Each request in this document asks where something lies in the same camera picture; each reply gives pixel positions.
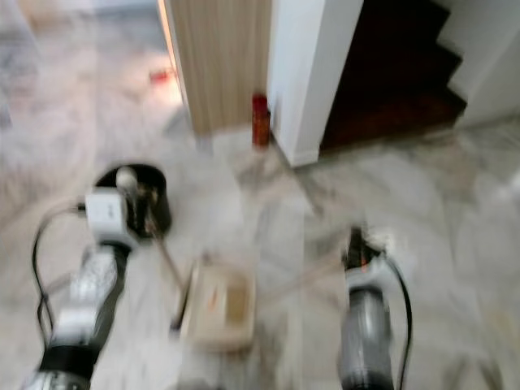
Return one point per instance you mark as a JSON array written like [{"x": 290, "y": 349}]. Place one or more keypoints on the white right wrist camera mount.
[{"x": 374, "y": 268}]

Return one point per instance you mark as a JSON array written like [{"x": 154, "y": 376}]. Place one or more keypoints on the small red floor object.
[{"x": 162, "y": 75}]

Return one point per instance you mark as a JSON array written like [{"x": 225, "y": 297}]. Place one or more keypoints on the black round bucket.
[{"x": 158, "y": 203}]

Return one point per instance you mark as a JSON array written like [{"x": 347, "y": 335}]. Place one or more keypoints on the red canister with red sticks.
[{"x": 260, "y": 122}]

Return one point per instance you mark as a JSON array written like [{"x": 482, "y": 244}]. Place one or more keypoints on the dark wooden staircase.
[{"x": 394, "y": 81}]

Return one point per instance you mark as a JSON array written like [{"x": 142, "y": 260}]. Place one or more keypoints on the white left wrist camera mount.
[{"x": 110, "y": 213}]

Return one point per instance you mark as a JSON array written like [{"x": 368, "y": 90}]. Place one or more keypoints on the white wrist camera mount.
[
  {"x": 110, "y": 213},
  {"x": 374, "y": 268}
]

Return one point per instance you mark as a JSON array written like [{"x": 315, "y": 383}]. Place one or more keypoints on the light wooden door panel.
[{"x": 223, "y": 63}]

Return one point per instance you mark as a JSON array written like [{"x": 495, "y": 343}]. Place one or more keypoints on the beige broom with dark bristles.
[{"x": 172, "y": 272}]

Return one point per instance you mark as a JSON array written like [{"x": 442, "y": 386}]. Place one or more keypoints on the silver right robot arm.
[{"x": 366, "y": 337}]

